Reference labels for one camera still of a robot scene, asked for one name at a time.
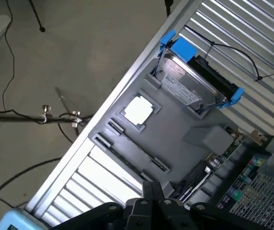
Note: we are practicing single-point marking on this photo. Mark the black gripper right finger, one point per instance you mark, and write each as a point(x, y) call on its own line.
point(180, 215)

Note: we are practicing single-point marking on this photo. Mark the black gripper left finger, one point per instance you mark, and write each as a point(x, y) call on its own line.
point(117, 215)

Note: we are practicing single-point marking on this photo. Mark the green graphics card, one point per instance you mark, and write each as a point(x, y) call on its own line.
point(197, 177)

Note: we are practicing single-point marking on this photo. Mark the open PC case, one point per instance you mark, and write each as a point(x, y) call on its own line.
point(259, 191)

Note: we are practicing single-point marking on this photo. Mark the grey parts rack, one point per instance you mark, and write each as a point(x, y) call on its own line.
point(175, 124)

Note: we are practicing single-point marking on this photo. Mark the silver CPU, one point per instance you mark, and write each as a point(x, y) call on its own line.
point(139, 110)

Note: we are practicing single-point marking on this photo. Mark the silver hard disk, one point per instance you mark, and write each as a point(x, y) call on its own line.
point(189, 79)

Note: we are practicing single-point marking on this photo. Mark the black stand pole with clamps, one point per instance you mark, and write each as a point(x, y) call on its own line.
point(12, 118)

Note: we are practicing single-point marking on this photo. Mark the blue disk caddy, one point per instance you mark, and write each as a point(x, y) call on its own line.
point(183, 49)

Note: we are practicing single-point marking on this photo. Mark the black tripod leg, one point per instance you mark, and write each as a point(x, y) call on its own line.
point(36, 16)
point(168, 6)

